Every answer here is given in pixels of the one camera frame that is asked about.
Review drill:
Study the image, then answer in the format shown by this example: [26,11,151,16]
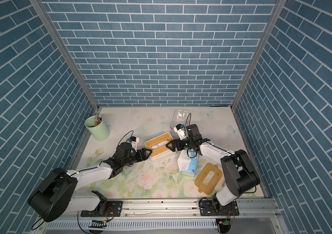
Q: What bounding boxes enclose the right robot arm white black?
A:
[166,124,260,215]

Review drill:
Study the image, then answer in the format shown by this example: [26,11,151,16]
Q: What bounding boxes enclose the white tissue box base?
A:
[145,132,178,161]

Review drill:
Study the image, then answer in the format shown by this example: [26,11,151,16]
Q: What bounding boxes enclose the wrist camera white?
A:
[127,136,140,151]
[174,124,187,140]

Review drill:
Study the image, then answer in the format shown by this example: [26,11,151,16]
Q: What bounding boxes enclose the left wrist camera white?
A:
[127,136,140,151]

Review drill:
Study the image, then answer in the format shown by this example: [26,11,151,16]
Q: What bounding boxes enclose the dark bamboo lid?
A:
[194,163,223,195]

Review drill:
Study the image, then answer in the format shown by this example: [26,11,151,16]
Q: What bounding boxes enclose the green circuit board right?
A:
[218,219,233,226]

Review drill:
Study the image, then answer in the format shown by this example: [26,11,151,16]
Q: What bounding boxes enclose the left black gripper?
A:
[121,148,153,167]

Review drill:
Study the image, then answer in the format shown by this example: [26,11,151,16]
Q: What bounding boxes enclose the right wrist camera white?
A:
[174,124,187,140]

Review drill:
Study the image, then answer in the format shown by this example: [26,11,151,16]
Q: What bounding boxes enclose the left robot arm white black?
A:
[27,142,152,222]

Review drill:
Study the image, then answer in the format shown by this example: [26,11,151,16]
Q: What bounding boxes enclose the pens in cup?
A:
[94,116,102,126]

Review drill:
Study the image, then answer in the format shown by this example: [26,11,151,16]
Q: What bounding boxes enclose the clear plastic tissue box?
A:
[170,109,190,129]

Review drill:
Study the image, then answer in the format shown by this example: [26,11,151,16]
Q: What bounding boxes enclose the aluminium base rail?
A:
[37,197,281,219]

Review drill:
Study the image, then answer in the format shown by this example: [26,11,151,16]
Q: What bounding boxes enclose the green pen cup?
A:
[85,116,110,141]

